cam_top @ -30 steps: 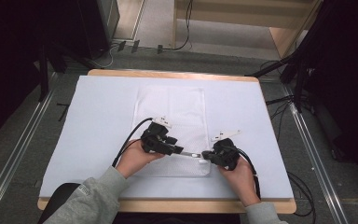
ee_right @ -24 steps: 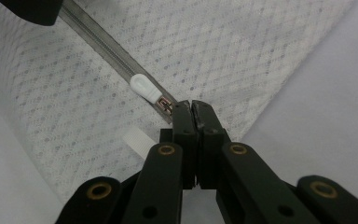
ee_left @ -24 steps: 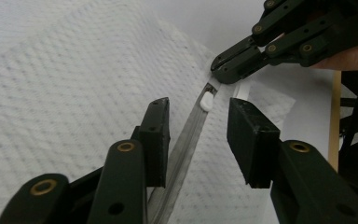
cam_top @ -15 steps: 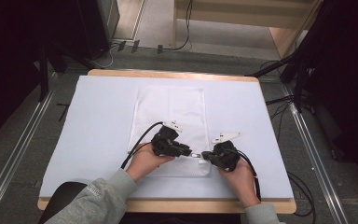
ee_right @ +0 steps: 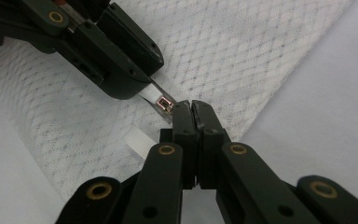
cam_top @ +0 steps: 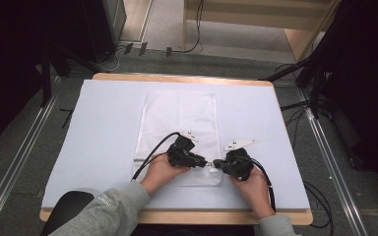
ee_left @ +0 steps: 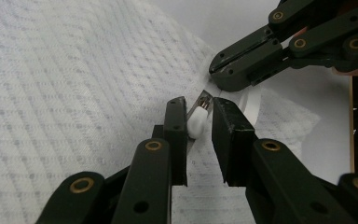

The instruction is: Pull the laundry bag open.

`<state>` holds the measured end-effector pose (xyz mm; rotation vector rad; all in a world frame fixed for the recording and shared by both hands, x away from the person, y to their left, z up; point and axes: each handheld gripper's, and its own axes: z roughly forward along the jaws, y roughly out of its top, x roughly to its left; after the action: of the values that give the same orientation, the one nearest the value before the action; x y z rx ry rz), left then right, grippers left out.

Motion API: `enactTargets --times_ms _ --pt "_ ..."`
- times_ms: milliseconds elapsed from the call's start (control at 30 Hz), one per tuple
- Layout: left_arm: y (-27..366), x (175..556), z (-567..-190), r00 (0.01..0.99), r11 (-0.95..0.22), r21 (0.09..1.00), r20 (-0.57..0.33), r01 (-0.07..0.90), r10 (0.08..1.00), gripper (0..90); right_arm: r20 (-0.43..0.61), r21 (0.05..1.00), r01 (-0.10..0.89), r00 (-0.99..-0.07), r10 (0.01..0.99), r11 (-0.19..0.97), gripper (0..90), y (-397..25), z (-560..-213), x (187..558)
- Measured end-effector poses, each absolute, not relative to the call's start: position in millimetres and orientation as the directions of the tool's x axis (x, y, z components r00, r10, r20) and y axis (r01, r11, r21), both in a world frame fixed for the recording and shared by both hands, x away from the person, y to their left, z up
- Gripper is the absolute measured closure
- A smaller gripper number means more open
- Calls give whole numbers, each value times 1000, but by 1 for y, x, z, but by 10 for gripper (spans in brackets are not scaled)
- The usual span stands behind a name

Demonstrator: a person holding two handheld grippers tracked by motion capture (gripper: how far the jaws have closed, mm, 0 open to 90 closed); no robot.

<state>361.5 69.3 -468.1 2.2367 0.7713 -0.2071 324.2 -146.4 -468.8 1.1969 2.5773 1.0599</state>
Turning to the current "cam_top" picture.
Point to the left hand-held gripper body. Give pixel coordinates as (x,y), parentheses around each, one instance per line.
(180,154)

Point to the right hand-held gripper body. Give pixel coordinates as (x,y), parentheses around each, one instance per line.
(239,164)

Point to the white mesh laundry bag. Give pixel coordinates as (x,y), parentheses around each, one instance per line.
(177,111)

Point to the person's left hand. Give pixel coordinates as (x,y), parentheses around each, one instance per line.
(160,175)

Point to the person's right hand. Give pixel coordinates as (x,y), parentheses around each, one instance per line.
(257,190)

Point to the wooden table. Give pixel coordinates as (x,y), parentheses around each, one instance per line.
(193,217)

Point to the white table mat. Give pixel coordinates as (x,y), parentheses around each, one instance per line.
(105,114)

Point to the black tripod stand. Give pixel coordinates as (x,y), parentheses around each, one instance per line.
(46,82)
(315,88)

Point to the light wooden shelf unit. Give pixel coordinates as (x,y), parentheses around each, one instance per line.
(242,21)

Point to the dark cabinet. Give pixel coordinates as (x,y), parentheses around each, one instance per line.
(95,26)

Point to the metal floor rail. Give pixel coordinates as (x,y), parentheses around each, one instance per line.
(331,165)
(19,160)

